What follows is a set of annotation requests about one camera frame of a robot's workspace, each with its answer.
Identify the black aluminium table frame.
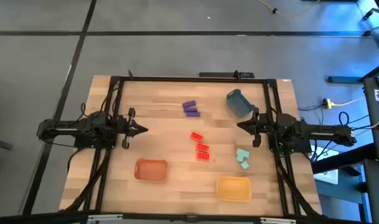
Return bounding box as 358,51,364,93
60,70,324,224

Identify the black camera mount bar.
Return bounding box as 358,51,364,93
198,70,255,79

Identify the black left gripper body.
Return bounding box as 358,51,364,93
116,108,136,149

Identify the yellow plastic basket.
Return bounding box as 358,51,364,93
216,175,252,202

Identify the orange plastic basket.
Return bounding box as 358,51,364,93
134,157,169,182

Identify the yellow extension cable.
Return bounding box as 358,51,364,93
256,0,321,18

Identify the blue-grey plastic basket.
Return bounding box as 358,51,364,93
225,88,256,118

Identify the silver frame bracket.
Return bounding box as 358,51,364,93
87,213,124,222
260,217,297,224

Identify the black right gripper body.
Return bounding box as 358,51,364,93
252,107,276,148

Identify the thin yellow cable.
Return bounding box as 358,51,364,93
330,96,367,107

